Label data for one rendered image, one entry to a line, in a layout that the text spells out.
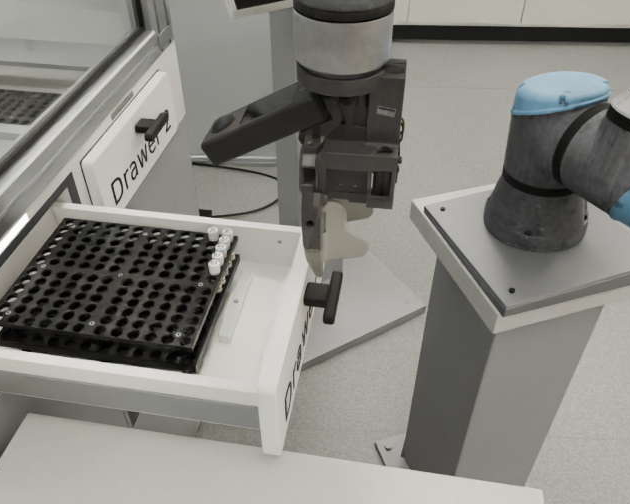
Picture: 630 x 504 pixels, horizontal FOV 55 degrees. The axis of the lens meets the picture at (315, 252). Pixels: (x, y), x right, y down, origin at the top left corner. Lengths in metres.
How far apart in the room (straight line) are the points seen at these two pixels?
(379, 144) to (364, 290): 1.41
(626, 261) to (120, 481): 0.72
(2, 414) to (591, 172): 0.74
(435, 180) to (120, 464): 1.96
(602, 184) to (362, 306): 1.17
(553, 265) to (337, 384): 0.92
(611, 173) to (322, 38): 0.44
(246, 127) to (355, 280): 1.45
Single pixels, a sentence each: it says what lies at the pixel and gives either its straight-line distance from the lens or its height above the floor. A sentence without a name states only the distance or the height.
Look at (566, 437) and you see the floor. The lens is 1.73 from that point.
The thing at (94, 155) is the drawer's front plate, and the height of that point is 0.93.
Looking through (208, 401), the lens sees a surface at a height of 0.87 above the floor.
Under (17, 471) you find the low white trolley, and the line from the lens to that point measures 0.76.
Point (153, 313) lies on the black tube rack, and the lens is 0.66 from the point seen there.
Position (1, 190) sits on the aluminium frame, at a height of 0.99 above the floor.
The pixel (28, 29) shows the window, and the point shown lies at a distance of 0.81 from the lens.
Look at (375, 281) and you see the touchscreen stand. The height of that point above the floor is 0.04.
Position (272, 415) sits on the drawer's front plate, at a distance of 0.57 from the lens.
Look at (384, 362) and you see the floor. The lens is 1.77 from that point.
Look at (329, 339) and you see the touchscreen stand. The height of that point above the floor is 0.03.
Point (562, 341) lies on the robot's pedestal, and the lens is 1.09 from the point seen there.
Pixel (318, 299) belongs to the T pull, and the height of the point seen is 0.91.
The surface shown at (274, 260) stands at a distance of 0.79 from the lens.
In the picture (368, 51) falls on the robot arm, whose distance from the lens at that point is 0.46.
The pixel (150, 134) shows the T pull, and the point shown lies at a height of 0.91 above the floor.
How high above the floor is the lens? 1.36
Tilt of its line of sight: 41 degrees down
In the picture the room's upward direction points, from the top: straight up
